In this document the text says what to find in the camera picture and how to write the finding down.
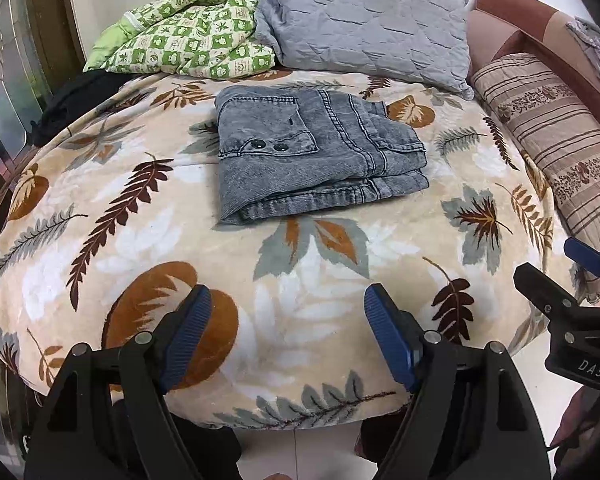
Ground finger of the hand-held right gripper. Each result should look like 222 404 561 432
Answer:
564 237 600 281
512 262 590 329

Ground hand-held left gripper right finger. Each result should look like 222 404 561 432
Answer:
364 283 552 480

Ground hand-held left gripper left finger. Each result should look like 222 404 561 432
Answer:
24 284 213 480

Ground grey denim pants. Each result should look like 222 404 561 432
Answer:
214 85 431 226

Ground person's right forearm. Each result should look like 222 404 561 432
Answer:
550 387 600 466

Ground leaf print blanket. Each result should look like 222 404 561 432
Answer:
0 67 600 431

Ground person's leg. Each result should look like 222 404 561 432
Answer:
177 407 243 480

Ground striped bolster pillow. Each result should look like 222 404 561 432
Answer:
470 52 600 306

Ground grey cloth ornament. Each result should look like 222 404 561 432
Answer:
565 16 600 82

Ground brown padded headboard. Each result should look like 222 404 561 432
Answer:
465 0 600 131

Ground black cloth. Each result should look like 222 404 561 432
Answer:
30 69 131 147

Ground green checkered quilt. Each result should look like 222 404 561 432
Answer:
82 0 281 81

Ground grey quilted pillow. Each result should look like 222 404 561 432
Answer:
237 0 476 101

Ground patterned glass door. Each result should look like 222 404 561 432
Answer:
0 0 56 191

